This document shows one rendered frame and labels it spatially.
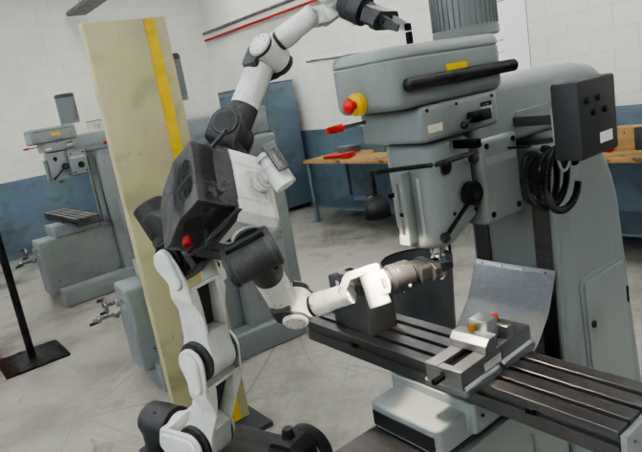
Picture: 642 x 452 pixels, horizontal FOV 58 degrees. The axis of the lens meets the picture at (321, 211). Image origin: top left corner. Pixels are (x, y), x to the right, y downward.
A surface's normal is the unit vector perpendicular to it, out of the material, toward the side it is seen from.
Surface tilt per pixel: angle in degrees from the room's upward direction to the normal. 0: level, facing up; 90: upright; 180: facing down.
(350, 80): 90
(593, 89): 90
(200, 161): 59
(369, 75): 90
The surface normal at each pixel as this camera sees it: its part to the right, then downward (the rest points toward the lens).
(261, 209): 0.62, -0.52
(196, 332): -0.55, 0.26
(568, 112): -0.77, 0.26
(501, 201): 0.61, 0.07
